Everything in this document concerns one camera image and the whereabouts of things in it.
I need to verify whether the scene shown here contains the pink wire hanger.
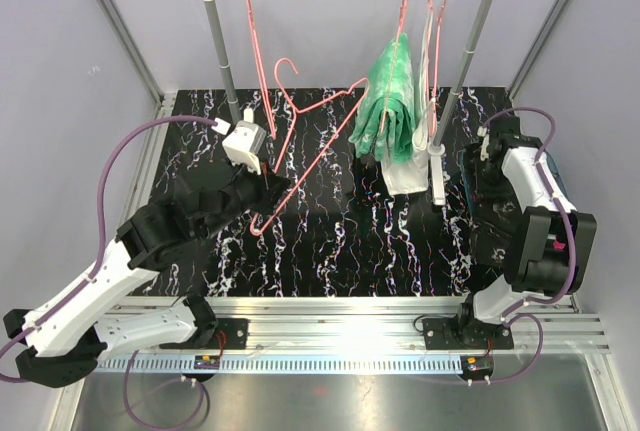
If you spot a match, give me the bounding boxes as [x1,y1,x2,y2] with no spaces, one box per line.
[249,57,370,237]
[379,0,409,133]
[429,0,448,137]
[246,0,277,139]

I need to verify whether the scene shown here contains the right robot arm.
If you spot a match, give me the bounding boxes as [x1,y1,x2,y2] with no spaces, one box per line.
[453,109,597,348]

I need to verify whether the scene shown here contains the purple floor cable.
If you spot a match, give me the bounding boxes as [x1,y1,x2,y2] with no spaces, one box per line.
[122,350,214,428]

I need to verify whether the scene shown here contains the black white tie-dye trousers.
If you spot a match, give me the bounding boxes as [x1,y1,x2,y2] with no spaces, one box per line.
[460,144,522,269]

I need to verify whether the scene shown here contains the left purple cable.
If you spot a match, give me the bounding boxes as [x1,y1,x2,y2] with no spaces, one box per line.
[0,116,221,385]

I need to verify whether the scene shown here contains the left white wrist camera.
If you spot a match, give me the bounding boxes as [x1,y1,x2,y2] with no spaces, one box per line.
[212,118,266,175]

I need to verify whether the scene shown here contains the white slotted cable duct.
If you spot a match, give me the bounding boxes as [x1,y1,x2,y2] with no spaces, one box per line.
[97,353,462,375]

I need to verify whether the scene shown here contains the right aluminium corner post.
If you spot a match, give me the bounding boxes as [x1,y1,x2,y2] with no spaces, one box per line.
[507,0,572,102]

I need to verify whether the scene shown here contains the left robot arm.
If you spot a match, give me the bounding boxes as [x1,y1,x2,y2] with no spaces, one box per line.
[1,167,290,388]

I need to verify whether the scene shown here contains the aluminium corner post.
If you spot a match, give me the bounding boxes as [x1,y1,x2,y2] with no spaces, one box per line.
[507,0,572,102]
[97,0,164,108]

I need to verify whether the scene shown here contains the green tie-dye trousers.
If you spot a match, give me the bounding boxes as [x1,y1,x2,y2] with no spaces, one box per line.
[349,33,417,163]

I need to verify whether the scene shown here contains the left aluminium corner post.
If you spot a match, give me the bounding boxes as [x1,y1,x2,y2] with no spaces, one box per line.
[97,0,164,108]

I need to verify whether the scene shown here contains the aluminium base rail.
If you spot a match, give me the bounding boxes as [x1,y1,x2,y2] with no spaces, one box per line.
[84,295,614,356]

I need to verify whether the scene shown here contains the blue plastic basket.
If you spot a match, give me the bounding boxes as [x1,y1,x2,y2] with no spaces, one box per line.
[498,147,576,212]

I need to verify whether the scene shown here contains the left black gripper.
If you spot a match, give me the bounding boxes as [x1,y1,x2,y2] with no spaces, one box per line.
[199,152,291,241]

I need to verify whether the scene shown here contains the pink trousers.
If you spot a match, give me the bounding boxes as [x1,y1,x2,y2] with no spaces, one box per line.
[548,236,566,252]

